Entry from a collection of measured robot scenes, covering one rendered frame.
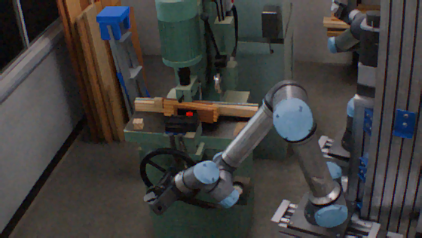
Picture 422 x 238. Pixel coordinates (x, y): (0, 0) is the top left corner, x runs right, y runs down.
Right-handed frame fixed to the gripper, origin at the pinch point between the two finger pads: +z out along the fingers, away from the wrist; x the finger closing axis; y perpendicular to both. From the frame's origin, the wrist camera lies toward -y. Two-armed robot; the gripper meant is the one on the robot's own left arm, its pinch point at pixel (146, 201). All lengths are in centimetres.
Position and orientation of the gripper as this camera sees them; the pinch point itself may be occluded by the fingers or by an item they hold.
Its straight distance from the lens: 203.3
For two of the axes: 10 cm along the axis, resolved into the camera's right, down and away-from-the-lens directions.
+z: -6.7, 3.6, 6.5
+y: 3.6, -6.2, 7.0
